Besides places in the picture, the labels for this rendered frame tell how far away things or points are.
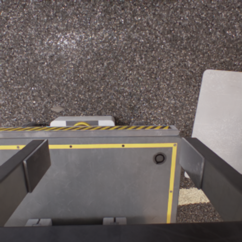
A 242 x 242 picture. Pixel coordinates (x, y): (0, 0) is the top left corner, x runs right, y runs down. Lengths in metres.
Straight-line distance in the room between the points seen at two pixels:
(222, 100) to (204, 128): 0.15
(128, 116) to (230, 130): 0.52
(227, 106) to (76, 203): 0.79
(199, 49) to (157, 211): 0.69
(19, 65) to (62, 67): 0.19
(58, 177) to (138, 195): 0.27
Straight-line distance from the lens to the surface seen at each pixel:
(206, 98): 0.92
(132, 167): 0.58
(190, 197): 1.13
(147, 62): 0.83
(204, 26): 0.92
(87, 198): 0.65
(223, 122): 0.99
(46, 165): 0.17
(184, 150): 0.16
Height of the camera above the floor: 0.82
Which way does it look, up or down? 75 degrees down
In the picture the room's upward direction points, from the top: 175 degrees clockwise
